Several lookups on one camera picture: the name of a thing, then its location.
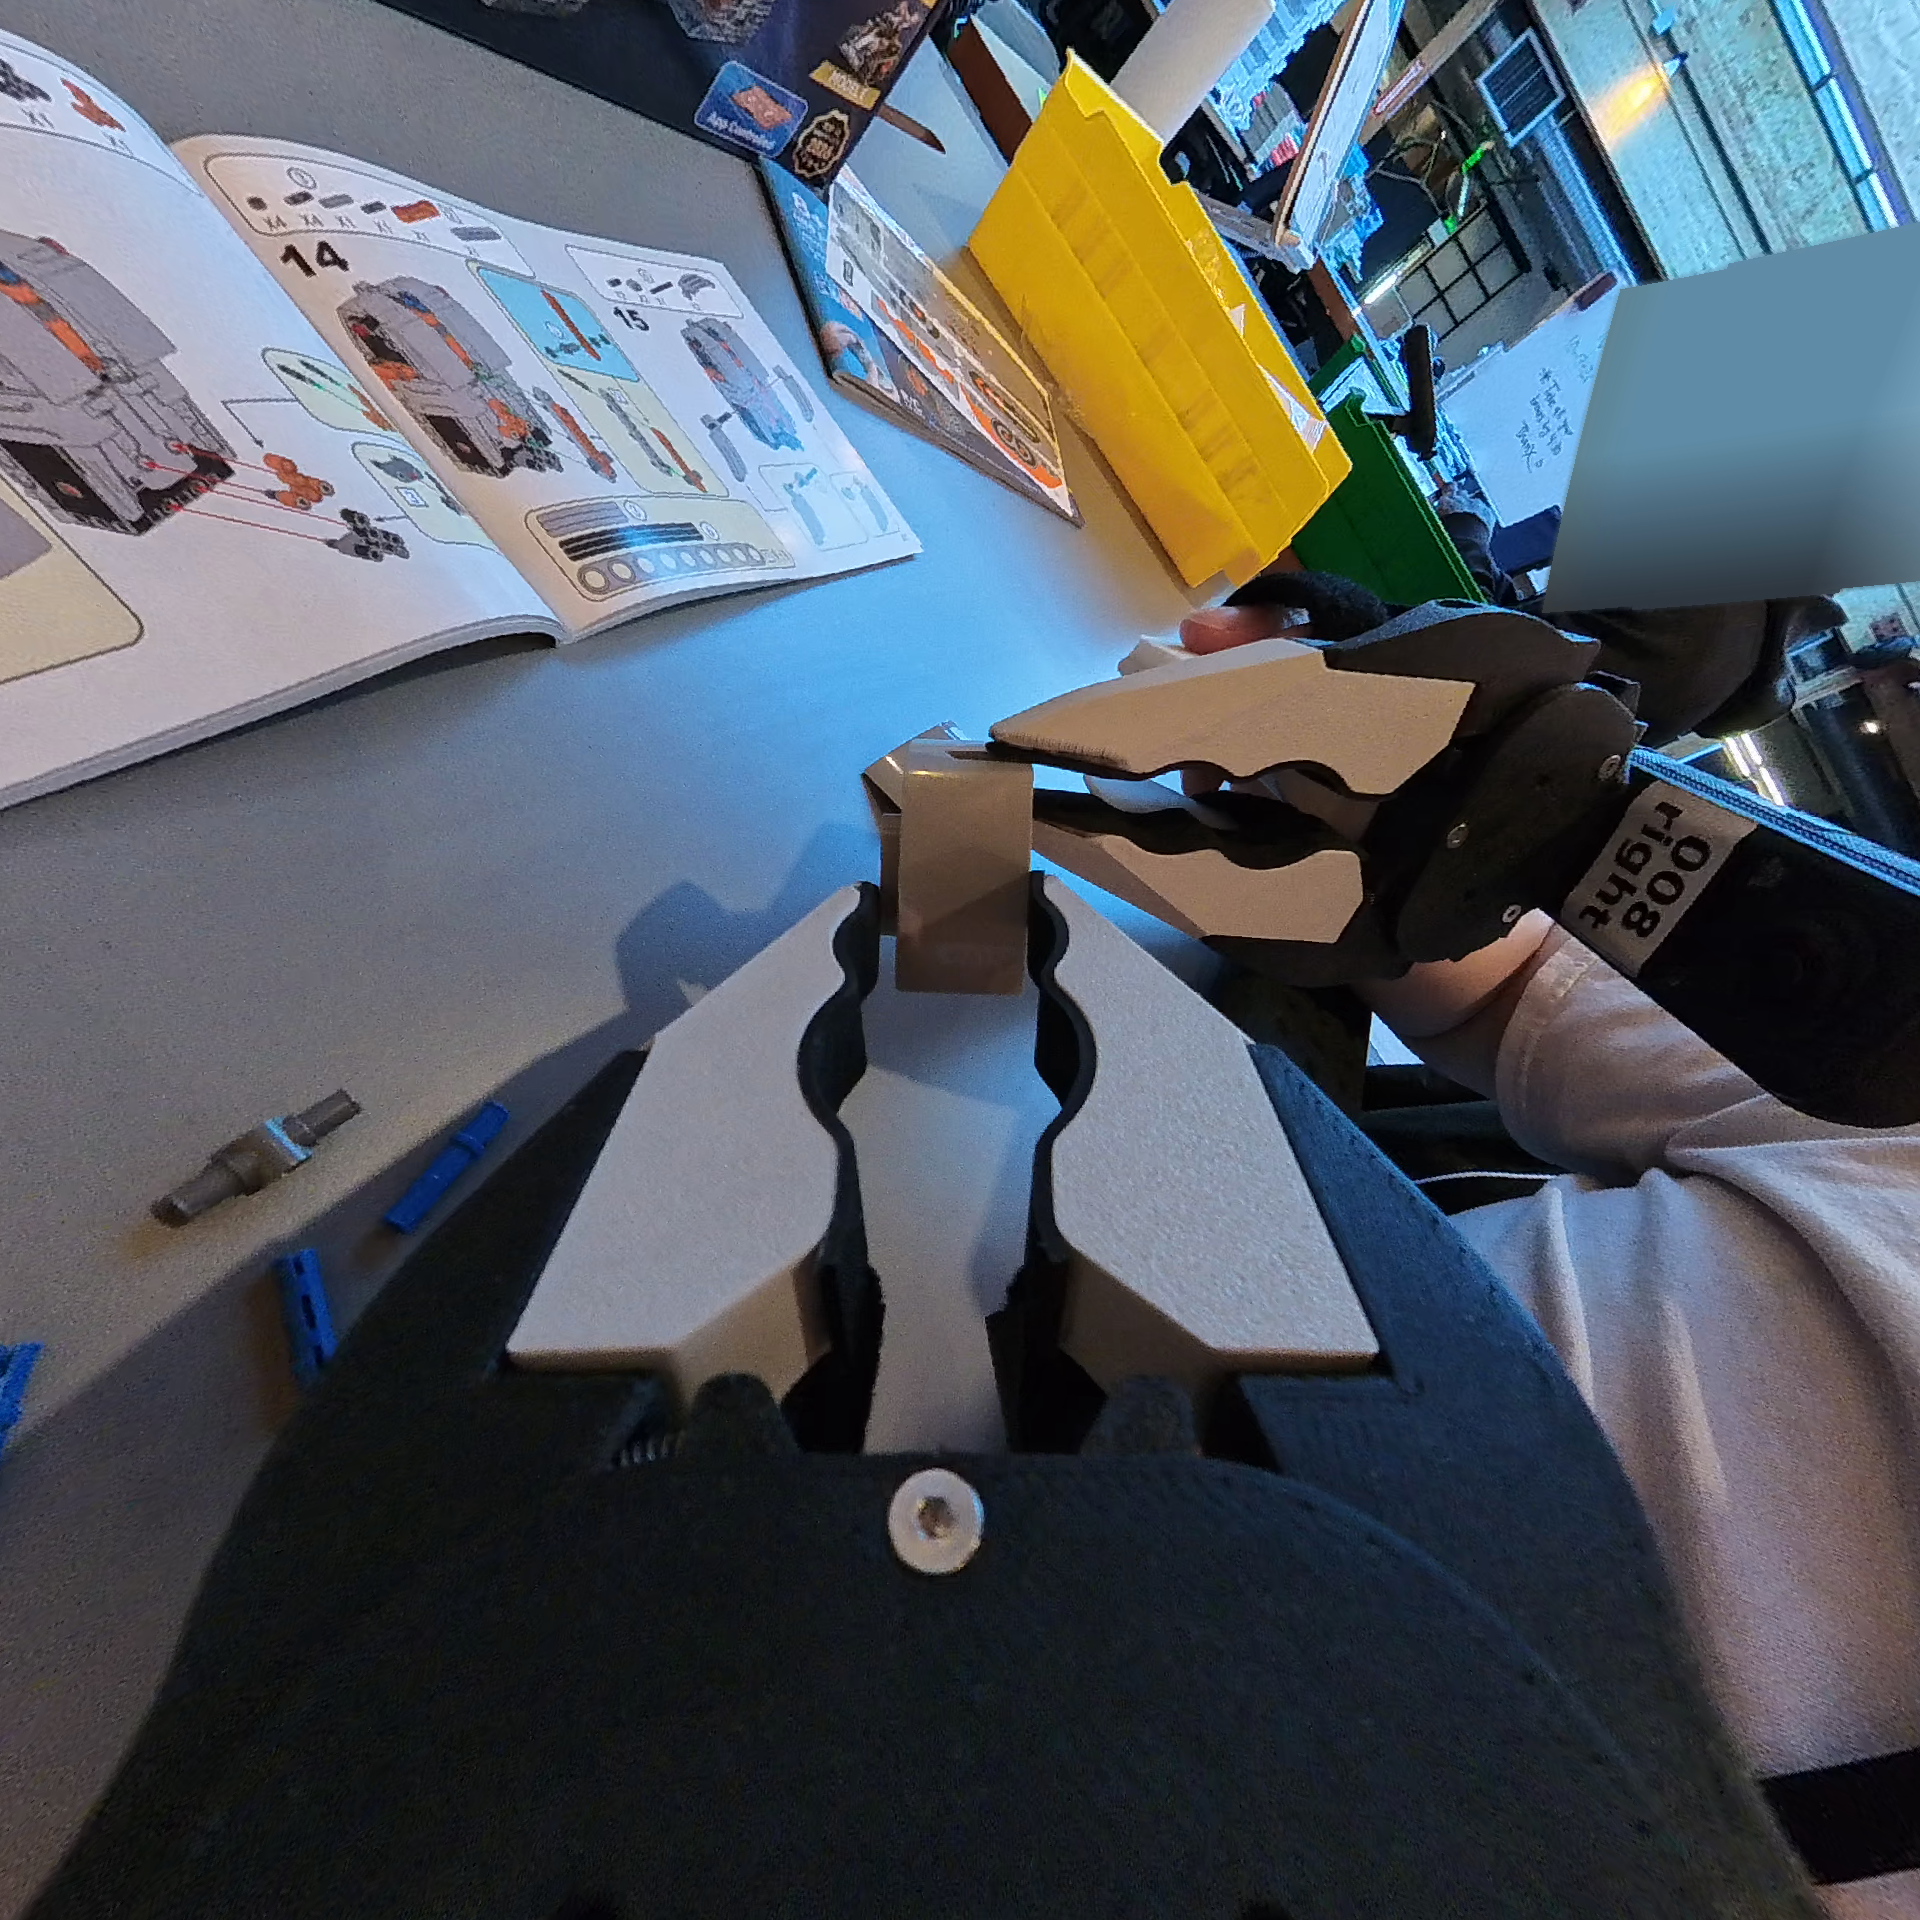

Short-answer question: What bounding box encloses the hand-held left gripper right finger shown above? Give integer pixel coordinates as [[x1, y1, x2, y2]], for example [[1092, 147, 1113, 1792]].
[[986, 875, 1383, 1457]]

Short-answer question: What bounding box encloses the black dimpled pad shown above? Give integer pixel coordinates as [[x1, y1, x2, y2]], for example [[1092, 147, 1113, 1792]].
[[1220, 961, 1501, 1189]]

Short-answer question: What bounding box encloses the person's light shirt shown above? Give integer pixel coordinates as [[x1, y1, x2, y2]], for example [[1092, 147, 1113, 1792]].
[[1411, 914, 1920, 1920]]

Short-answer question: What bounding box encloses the person's right forearm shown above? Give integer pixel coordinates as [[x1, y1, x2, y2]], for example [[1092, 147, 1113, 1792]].
[[1373, 909, 1572, 1041]]

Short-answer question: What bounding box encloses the black shoulder strap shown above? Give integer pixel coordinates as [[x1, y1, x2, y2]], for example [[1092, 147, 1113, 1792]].
[[1765, 1754, 1920, 1893]]

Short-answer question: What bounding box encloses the white sticker sheet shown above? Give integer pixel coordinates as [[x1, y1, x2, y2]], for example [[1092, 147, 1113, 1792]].
[[825, 167, 1084, 524]]

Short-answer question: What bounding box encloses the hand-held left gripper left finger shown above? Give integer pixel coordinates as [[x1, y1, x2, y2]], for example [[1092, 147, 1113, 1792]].
[[508, 881, 881, 1452]]

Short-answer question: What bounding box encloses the small grey axle pin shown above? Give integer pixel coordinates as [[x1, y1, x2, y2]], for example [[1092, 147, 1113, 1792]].
[[149, 1092, 367, 1228]]

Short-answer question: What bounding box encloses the blue toy robot box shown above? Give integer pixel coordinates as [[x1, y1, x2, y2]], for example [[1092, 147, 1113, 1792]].
[[375, 0, 962, 189]]

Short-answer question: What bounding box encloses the white instruction booklet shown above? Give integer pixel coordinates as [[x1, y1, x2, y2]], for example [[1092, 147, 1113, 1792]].
[[0, 30, 928, 812]]

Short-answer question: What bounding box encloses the grey curved panel brick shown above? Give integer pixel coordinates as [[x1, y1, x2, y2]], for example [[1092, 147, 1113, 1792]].
[[863, 724, 1041, 995]]

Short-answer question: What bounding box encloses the white water bottle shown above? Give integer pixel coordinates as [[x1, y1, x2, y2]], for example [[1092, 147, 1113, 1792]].
[[1118, 0, 1279, 142]]

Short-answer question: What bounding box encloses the green plastic bin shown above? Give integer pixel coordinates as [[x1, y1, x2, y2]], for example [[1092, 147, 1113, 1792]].
[[1290, 338, 1488, 611]]

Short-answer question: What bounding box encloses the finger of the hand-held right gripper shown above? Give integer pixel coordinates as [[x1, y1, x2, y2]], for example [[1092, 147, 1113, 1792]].
[[1031, 791, 1373, 947], [986, 642, 1483, 796]]

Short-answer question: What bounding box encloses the grey desk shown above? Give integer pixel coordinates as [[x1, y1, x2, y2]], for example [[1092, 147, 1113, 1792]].
[[0, 0, 1501, 1920]]

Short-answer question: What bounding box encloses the white board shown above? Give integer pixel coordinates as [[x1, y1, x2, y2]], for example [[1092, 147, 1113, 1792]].
[[1444, 280, 1629, 524]]

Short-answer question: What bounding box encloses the blue instruction leaflet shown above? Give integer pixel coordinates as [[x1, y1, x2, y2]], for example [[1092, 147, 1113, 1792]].
[[755, 155, 1084, 528]]

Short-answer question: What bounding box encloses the yellow plastic bin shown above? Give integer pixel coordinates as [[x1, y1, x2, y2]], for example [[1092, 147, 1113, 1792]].
[[966, 53, 1355, 590]]

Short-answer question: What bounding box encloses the person's right hand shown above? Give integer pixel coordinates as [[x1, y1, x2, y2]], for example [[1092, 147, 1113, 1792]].
[[1177, 604, 1328, 657]]

